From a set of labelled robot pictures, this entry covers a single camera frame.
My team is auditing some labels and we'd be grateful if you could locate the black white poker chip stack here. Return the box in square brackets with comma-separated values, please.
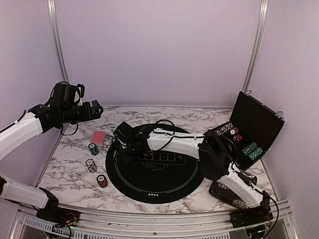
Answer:
[85, 159, 97, 173]

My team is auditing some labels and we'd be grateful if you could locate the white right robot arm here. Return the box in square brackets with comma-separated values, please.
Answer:
[114, 119, 278, 228]

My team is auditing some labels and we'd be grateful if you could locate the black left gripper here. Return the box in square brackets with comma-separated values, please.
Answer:
[60, 100, 103, 125]

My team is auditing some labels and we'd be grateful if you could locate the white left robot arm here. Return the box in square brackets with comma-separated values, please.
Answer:
[0, 81, 104, 223]

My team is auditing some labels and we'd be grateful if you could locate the floral fabric pouch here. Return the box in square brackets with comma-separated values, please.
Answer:
[209, 172, 260, 210]

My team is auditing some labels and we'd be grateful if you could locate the round black poker mat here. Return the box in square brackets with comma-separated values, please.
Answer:
[105, 123, 208, 204]

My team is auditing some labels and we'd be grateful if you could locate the black poker chip case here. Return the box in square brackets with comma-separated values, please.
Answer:
[212, 91, 285, 170]

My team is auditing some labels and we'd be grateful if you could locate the red poker chip stack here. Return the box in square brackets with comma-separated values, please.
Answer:
[96, 174, 108, 188]

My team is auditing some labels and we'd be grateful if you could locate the green poker chip stack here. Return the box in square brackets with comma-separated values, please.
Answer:
[88, 143, 99, 156]

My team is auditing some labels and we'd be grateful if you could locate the red playing card deck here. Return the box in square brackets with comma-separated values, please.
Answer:
[91, 131, 106, 144]

